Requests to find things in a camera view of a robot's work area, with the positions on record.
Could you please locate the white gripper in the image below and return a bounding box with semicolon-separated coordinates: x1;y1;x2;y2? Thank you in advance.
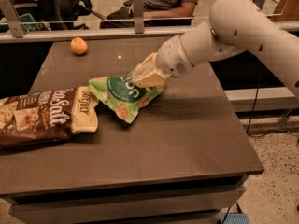
131;35;193;88

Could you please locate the metal glass clamp middle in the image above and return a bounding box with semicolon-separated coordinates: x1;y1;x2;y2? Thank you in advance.
132;0;144;34

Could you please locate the green crate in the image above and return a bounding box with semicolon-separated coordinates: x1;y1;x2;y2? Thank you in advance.
0;13;40;33

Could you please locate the green rice chip bag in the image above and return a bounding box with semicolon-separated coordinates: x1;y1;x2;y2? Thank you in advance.
88;69;165;123

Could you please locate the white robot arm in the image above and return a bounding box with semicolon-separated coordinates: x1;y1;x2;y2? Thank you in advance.
132;0;299;98

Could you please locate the orange fruit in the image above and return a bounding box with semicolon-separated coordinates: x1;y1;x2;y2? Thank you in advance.
70;37;88;55

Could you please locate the brown sea salt chip bag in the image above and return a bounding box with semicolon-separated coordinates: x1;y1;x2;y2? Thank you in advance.
0;86;98;147

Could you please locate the metal glass clamp left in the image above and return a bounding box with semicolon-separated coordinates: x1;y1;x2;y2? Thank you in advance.
0;0;26;38

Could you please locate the blue floor pedal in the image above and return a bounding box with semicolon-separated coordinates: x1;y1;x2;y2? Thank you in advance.
217;203;249;224

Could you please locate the black office chair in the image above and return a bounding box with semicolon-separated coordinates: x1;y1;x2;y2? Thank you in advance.
13;0;105;31

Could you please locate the seated person in grey shirt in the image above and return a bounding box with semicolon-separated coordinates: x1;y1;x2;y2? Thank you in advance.
100;0;201;29

